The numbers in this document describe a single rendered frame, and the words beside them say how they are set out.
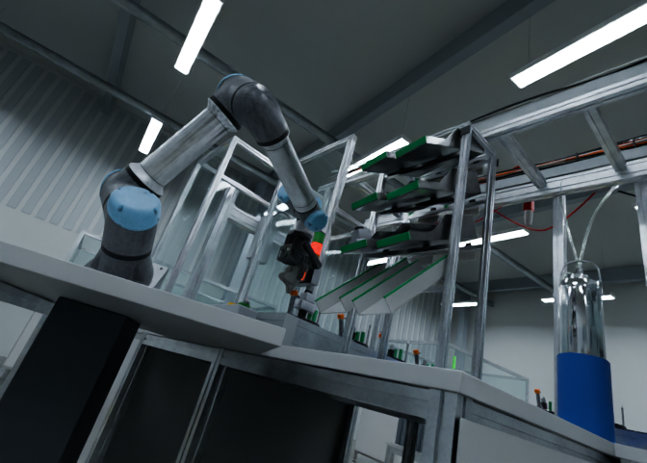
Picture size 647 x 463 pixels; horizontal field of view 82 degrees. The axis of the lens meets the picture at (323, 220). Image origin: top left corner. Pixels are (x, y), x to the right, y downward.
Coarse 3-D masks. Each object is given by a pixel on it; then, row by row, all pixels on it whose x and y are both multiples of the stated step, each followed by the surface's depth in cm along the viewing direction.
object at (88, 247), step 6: (84, 234) 524; (84, 240) 523; (90, 240) 527; (96, 240) 531; (78, 246) 517; (84, 246) 521; (90, 246) 525; (96, 246) 529; (78, 252) 516; (84, 252) 519; (90, 252) 523; (96, 252) 528; (72, 258) 510; (78, 258) 514; (84, 258) 518; (90, 258) 522; (78, 264) 513; (84, 264) 516
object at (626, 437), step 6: (618, 432) 144; (624, 432) 143; (630, 432) 142; (636, 432) 140; (618, 438) 143; (624, 438) 142; (630, 438) 142; (636, 438) 140; (642, 438) 139; (624, 444) 141; (630, 444) 140; (636, 444) 139; (642, 444) 138
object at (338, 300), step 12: (396, 264) 111; (408, 264) 114; (360, 276) 119; (372, 276) 121; (384, 276) 107; (336, 288) 113; (348, 288) 115; (360, 288) 102; (324, 300) 110; (336, 300) 112; (348, 300) 99; (324, 312) 107; (336, 312) 101
